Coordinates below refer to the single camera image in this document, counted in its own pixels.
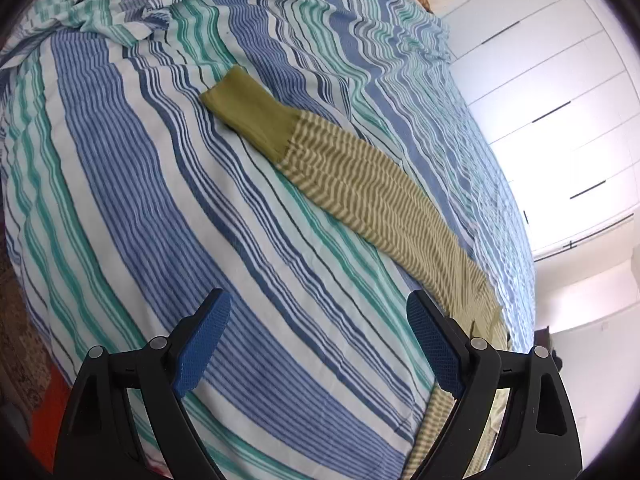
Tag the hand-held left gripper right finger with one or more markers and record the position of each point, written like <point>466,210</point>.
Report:
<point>435,340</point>

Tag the dark wooden nightstand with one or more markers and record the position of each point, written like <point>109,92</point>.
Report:
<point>545,335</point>

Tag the patterned rug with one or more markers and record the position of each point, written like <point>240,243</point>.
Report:
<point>20,335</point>

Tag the green striped cardigan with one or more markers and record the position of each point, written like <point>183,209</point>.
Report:
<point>370,200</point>

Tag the red knitted blanket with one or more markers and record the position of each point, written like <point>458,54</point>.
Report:
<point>57,385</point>

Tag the white wardrobe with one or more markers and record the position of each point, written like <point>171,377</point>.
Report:
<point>550,60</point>

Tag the blue green striped bed sheet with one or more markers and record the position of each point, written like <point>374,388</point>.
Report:
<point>150,210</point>

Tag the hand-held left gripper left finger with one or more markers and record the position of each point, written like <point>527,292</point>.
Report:
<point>205,340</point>

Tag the white door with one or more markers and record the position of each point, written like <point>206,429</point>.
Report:
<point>590,280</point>

